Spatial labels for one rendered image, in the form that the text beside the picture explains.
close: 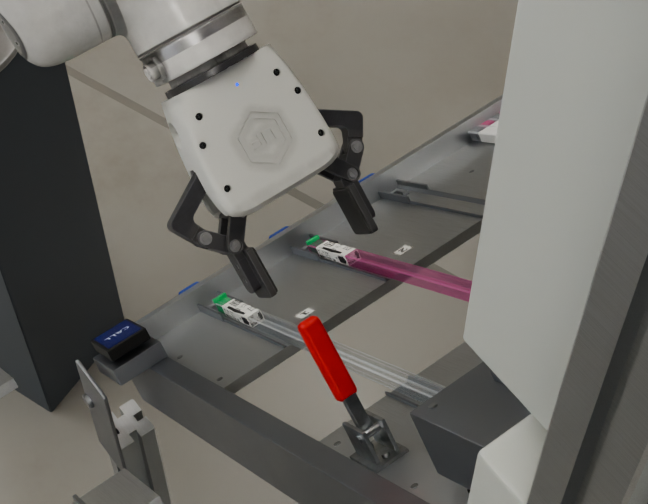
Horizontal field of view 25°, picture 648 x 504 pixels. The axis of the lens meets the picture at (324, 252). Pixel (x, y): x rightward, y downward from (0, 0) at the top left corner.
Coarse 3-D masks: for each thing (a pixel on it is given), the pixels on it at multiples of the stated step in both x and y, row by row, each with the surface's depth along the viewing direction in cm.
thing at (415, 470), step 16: (464, 352) 108; (432, 368) 107; (448, 368) 106; (464, 368) 105; (448, 384) 104; (384, 400) 106; (400, 400) 105; (416, 400) 104; (384, 416) 104; (400, 416) 103; (336, 432) 105; (400, 432) 101; (416, 432) 100; (336, 448) 103; (352, 448) 102; (416, 448) 98; (400, 464) 97; (416, 464) 96; (432, 464) 95; (400, 480) 95; (416, 480) 94; (432, 480) 93; (448, 480) 92; (432, 496) 91; (448, 496) 91; (464, 496) 90
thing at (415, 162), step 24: (480, 120) 151; (432, 144) 149; (456, 144) 150; (384, 168) 147; (408, 168) 148; (312, 216) 144; (336, 216) 145; (288, 240) 143; (264, 264) 142; (192, 288) 140; (216, 288) 140; (168, 312) 138; (192, 312) 139
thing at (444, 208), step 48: (480, 144) 148; (384, 192) 145; (432, 192) 141; (480, 192) 136; (336, 240) 141; (384, 240) 136; (432, 240) 130; (240, 288) 141; (288, 288) 135; (336, 288) 130; (384, 288) 126; (192, 336) 134; (240, 336) 129; (240, 384) 121
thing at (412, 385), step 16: (256, 320) 128; (272, 320) 126; (288, 336) 122; (352, 352) 113; (352, 368) 112; (368, 368) 109; (384, 368) 108; (400, 368) 107; (384, 384) 108; (400, 384) 105; (416, 384) 103; (432, 384) 102
